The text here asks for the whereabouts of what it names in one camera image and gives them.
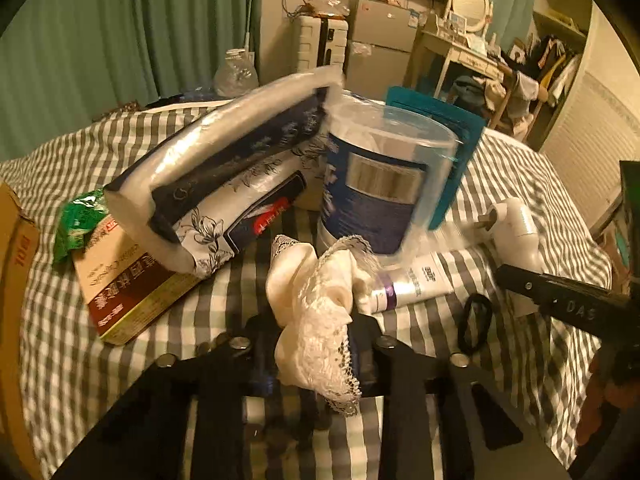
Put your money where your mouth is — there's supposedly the white lace cloth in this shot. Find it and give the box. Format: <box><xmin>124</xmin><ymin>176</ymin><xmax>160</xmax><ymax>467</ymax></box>
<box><xmin>265</xmin><ymin>234</ymin><xmax>382</xmax><ymax>417</ymax></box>

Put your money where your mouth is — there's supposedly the blue label can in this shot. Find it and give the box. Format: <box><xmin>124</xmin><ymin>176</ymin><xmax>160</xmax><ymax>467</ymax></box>
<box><xmin>317</xmin><ymin>130</ymin><xmax>431</xmax><ymax>257</ymax></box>

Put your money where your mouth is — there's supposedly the clear plastic cup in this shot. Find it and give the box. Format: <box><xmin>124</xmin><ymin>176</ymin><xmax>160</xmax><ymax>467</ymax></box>
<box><xmin>320</xmin><ymin>92</ymin><xmax>461</xmax><ymax>266</ymax></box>

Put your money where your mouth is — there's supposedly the clear water jug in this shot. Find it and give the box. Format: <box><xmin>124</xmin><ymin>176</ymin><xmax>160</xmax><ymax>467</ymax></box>
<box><xmin>214</xmin><ymin>49</ymin><xmax>260</xmax><ymax>98</ymax></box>

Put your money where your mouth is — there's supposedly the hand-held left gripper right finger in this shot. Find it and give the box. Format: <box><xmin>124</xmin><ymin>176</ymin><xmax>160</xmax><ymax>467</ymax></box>
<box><xmin>349</xmin><ymin>316</ymin><xmax>524</xmax><ymax>480</ymax></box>

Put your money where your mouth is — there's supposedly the floral print tissue pack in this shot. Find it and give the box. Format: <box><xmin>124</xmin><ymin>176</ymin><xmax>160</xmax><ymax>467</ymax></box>
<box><xmin>175</xmin><ymin>152</ymin><xmax>311</xmax><ymax>278</ymax></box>

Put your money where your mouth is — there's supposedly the shelf with clothes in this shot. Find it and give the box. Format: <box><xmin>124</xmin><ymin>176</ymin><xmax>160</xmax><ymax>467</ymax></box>
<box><xmin>525</xmin><ymin>0</ymin><xmax>593</xmax><ymax>151</ymax></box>

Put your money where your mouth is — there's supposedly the red and beige carton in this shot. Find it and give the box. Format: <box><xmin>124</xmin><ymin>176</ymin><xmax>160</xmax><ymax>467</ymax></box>
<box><xmin>71</xmin><ymin>210</ymin><xmax>203</xmax><ymax>347</ymax></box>

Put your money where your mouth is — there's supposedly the cream dressing table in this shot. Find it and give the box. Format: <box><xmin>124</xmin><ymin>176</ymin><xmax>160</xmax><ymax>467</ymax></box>
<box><xmin>410</xmin><ymin>27</ymin><xmax>506</xmax><ymax>106</ymax></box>

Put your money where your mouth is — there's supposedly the teal pouch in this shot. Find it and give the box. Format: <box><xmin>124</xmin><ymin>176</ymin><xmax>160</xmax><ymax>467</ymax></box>
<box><xmin>385</xmin><ymin>85</ymin><xmax>487</xmax><ymax>232</ymax></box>

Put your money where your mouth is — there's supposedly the red navy toothpaste box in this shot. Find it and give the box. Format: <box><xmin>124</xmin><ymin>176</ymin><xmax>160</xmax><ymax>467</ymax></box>
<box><xmin>222</xmin><ymin>170</ymin><xmax>308</xmax><ymax>256</ymax></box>

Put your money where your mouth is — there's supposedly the black hair tie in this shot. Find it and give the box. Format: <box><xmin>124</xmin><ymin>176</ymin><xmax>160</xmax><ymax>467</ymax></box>
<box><xmin>456</xmin><ymin>293</ymin><xmax>494</xmax><ymax>356</ymax></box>

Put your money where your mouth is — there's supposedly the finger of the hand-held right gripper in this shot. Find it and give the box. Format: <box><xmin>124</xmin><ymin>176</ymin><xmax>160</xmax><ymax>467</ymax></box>
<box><xmin>495</xmin><ymin>264</ymin><xmax>557</xmax><ymax>312</ymax></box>

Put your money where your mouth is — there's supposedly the clear plastic bag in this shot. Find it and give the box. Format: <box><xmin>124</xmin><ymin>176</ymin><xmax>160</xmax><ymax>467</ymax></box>
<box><xmin>300</xmin><ymin>0</ymin><xmax>362</xmax><ymax>19</ymax></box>

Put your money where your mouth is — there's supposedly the white navy tissue pack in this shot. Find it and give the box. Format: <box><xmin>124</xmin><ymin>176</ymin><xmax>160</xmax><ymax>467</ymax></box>
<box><xmin>102</xmin><ymin>65</ymin><xmax>346</xmax><ymax>273</ymax></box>

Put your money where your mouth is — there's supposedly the checked bed sheet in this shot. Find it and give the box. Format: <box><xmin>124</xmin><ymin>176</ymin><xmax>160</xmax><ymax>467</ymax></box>
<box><xmin>0</xmin><ymin>102</ymin><xmax>616</xmax><ymax>480</ymax></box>

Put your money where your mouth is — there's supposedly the louvred door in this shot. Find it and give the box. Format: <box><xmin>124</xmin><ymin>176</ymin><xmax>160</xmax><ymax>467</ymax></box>
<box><xmin>540</xmin><ymin>2</ymin><xmax>640</xmax><ymax>231</ymax></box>

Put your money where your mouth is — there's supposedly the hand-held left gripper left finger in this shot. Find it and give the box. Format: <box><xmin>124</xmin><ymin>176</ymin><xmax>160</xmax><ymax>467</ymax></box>
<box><xmin>52</xmin><ymin>316</ymin><xmax>282</xmax><ymax>480</ymax></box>

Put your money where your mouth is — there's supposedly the white tube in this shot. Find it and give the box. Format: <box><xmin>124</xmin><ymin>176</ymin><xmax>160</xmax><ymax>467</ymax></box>
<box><xmin>357</xmin><ymin>249</ymin><xmax>473</xmax><ymax>317</ymax></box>

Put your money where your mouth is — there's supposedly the white suitcase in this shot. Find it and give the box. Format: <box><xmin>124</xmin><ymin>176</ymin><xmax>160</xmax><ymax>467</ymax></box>
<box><xmin>295</xmin><ymin>14</ymin><xmax>351</xmax><ymax>73</ymax></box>

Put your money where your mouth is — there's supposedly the grey mini fridge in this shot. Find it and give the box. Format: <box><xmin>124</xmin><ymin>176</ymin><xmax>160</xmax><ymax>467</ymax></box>
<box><xmin>347</xmin><ymin>0</ymin><xmax>426</xmax><ymax>93</ymax></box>

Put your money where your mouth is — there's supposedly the white plastic bottle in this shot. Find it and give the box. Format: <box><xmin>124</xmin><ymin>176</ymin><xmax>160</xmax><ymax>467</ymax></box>
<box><xmin>479</xmin><ymin>197</ymin><xmax>547</xmax><ymax>318</ymax></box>

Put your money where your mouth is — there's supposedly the oval mirror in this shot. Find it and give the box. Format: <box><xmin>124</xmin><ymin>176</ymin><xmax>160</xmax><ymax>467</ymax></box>
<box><xmin>450</xmin><ymin>0</ymin><xmax>493</xmax><ymax>36</ymax></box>

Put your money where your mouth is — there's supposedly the brown patterned bag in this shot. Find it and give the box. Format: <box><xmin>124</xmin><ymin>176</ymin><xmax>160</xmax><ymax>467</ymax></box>
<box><xmin>92</xmin><ymin>100</ymin><xmax>146</xmax><ymax>123</ymax></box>

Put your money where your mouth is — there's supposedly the cardboard box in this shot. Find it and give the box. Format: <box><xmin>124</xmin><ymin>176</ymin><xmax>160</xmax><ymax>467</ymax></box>
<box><xmin>0</xmin><ymin>180</ymin><xmax>43</xmax><ymax>480</ymax></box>

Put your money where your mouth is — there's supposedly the green snack packet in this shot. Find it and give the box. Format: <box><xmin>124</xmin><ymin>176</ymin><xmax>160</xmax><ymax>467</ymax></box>
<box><xmin>52</xmin><ymin>190</ymin><xmax>110</xmax><ymax>264</ymax></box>

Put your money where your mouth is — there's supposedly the person's right hand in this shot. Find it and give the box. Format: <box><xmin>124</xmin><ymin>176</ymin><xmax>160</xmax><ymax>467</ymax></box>
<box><xmin>575</xmin><ymin>350</ymin><xmax>619</xmax><ymax>450</ymax></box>

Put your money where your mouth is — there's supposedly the wooden chair with clothes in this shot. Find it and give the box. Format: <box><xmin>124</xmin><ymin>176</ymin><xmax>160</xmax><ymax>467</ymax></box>
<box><xmin>450</xmin><ymin>35</ymin><xmax>551</xmax><ymax>136</ymax></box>

